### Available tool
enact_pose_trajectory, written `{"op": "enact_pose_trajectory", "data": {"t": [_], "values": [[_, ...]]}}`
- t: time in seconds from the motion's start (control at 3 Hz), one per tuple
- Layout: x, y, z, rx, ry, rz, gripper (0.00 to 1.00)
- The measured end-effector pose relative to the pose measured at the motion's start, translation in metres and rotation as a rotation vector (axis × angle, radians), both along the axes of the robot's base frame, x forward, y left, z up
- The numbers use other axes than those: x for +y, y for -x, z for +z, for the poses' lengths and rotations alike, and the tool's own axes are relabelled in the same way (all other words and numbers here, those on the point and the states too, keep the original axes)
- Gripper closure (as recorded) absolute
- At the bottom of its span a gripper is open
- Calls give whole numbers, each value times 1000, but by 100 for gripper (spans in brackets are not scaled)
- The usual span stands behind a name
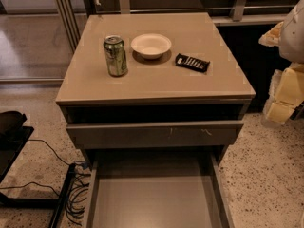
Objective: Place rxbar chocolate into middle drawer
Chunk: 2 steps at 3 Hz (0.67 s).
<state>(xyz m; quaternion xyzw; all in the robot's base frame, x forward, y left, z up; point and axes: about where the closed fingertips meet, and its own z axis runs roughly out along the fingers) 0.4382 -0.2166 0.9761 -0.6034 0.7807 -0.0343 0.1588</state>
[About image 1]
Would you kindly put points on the black rxbar chocolate bar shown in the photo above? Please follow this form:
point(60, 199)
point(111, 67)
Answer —
point(192, 63)

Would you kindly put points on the dark object on stand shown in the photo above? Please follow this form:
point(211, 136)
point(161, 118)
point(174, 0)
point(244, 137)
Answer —
point(10, 122)

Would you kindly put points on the open middle drawer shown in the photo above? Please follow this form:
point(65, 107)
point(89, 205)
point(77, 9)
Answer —
point(156, 190)

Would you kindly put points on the green soda can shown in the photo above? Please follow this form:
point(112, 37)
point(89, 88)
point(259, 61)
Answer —
point(115, 55)

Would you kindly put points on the closed top drawer front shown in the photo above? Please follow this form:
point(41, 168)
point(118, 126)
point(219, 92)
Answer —
point(152, 135)

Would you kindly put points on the metal railing frame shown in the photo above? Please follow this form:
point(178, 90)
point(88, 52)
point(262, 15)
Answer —
point(224, 12)

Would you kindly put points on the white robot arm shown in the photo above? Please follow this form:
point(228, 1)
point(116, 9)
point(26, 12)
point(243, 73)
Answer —
point(291, 41)

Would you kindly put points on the white bowl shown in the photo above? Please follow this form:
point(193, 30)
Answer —
point(151, 45)

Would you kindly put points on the grey drawer cabinet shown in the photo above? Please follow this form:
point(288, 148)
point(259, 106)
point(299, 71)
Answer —
point(154, 91)

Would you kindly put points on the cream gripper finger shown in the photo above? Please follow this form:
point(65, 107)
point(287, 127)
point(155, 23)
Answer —
point(278, 113)
point(271, 37)

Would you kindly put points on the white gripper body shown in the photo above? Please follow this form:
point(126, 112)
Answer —
point(293, 38)

